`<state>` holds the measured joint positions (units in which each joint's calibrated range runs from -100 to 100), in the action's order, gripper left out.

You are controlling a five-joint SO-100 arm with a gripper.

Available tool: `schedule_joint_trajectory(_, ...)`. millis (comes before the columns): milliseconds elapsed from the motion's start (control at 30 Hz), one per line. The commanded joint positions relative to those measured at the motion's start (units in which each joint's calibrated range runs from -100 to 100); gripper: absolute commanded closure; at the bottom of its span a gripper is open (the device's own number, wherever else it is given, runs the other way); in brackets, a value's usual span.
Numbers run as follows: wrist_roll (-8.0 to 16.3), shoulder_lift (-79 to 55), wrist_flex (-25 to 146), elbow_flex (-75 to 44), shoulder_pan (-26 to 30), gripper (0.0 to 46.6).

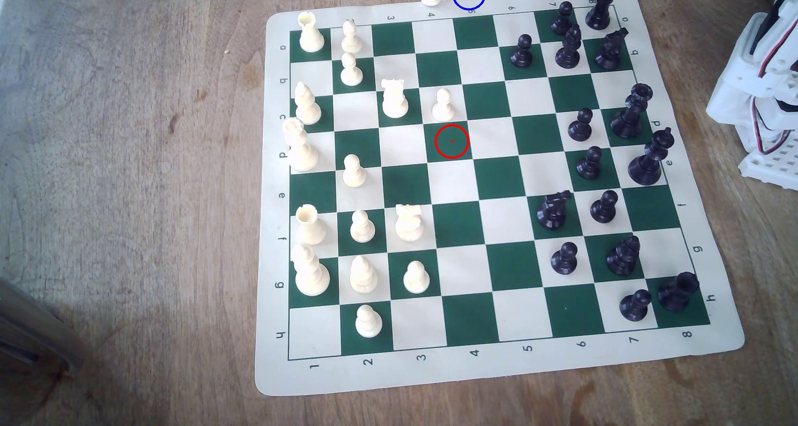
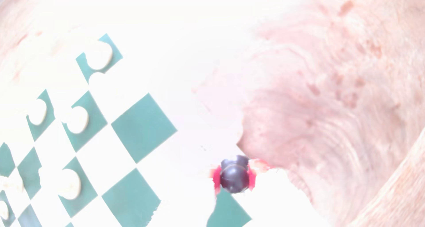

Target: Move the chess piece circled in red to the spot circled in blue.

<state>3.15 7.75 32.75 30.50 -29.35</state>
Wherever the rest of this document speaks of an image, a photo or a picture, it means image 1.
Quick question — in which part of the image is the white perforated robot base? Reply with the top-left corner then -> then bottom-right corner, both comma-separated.
739,144 -> 798,191

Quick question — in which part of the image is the green white chess mat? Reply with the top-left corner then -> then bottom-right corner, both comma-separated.
254,0 -> 746,397

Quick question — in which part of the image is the white knight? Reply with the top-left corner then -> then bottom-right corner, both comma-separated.
394,204 -> 425,242

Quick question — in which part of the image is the white bishop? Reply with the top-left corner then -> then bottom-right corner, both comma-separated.
293,81 -> 323,126
349,255 -> 379,295

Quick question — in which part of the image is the white rook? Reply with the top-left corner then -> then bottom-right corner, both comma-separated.
297,11 -> 325,53
296,204 -> 328,246
381,79 -> 410,119

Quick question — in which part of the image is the white queen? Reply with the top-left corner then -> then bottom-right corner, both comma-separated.
282,117 -> 320,172

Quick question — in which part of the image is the white king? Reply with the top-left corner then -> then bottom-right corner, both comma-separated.
292,243 -> 330,297

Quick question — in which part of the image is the black knight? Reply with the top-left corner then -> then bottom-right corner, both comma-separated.
536,190 -> 573,230
594,27 -> 629,72

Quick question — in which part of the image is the black pawn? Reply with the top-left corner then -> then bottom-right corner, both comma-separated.
620,289 -> 653,323
590,190 -> 619,224
510,34 -> 535,68
576,145 -> 603,180
550,1 -> 575,36
568,107 -> 594,143
550,241 -> 579,275

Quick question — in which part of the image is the black bishop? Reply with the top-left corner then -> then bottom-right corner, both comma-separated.
554,24 -> 583,69
606,235 -> 642,276

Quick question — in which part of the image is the black queen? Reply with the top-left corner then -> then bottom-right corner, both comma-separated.
610,83 -> 654,139

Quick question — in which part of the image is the black king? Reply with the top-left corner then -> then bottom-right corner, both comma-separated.
627,127 -> 675,186

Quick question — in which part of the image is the black rook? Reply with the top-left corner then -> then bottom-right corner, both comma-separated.
585,0 -> 616,31
658,271 -> 700,313

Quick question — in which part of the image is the grey metal bar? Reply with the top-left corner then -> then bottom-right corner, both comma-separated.
0,276 -> 86,375

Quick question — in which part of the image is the red black servo cable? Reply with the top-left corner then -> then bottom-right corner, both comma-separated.
750,15 -> 798,157

